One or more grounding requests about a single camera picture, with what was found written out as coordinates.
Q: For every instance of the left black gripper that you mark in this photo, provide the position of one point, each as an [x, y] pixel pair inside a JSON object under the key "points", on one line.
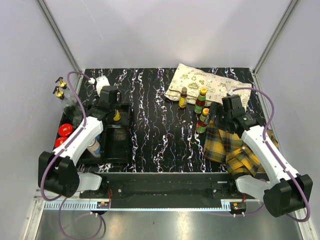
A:
{"points": [[116, 104]]}

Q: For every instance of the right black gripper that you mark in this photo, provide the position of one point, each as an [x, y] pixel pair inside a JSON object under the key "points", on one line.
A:
{"points": [[217, 108]]}

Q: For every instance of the yellow label bottle brown cap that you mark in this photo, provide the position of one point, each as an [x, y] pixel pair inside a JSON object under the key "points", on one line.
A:
{"points": [[117, 116]]}

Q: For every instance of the short green label sauce bottle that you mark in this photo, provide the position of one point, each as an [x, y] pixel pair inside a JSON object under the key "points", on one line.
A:
{"points": [[202, 122]]}

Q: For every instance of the clear pump bottle gold top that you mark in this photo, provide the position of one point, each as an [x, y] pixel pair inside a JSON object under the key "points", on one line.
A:
{"points": [[66, 90]]}

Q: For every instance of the sago jar silver lid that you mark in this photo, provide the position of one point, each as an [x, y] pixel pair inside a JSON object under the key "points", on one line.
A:
{"points": [[94, 148]]}

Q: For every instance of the red lid chili jar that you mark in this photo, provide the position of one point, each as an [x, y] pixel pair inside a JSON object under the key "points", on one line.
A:
{"points": [[59, 141], [65, 130]]}

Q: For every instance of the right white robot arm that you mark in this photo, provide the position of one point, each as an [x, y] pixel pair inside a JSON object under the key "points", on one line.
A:
{"points": [[286, 190]]}

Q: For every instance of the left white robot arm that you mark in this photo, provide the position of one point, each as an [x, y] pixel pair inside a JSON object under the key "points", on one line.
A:
{"points": [[57, 172]]}

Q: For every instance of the cream printed cloth bag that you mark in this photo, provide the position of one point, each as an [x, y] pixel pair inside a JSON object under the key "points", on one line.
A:
{"points": [[217, 86]]}

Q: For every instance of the tall green label sauce bottle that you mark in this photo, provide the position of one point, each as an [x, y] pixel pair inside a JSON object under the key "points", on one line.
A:
{"points": [[201, 100]]}

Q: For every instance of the yellow plaid cloth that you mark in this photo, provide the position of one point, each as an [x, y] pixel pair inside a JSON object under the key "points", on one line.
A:
{"points": [[231, 151]]}

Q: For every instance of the black compartment organizer tray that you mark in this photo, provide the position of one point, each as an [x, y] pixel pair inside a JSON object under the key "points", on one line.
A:
{"points": [[114, 139]]}

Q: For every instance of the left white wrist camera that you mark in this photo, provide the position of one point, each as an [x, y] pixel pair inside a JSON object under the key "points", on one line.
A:
{"points": [[99, 83]]}

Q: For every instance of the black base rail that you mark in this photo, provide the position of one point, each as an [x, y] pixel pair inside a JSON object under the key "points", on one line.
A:
{"points": [[166, 191]]}

